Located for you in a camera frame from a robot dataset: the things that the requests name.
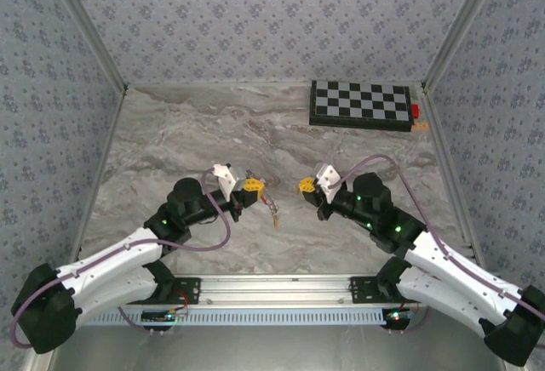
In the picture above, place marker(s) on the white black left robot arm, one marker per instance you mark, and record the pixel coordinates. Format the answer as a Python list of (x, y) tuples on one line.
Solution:
[(110, 252)]

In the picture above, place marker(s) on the grey metal sheet shelf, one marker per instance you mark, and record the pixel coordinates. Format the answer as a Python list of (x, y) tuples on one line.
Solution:
[(272, 349)]

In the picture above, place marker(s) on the orange wooden block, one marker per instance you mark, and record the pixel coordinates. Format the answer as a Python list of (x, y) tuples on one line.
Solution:
[(420, 127)]

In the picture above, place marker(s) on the red block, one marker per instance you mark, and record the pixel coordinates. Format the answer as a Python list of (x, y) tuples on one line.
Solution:
[(415, 110)]

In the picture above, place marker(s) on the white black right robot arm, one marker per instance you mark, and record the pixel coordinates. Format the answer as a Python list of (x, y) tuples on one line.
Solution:
[(451, 269)]

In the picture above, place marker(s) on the aluminium frame post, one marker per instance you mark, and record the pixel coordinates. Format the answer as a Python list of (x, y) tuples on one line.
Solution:
[(459, 26), (89, 26)]

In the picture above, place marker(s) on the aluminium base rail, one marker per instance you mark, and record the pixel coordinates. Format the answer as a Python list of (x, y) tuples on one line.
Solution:
[(272, 290)]

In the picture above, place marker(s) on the aluminium frame side rail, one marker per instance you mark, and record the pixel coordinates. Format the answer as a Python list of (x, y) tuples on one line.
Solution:
[(452, 167), (99, 167)]

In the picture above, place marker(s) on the red plastic tag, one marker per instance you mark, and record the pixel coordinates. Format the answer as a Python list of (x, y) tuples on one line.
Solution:
[(266, 201)]

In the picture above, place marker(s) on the aluminium frame back rail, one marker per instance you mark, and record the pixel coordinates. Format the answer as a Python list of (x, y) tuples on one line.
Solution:
[(213, 84)]

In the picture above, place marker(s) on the black grey chessboard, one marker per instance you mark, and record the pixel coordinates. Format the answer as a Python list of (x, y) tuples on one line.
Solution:
[(362, 101)]

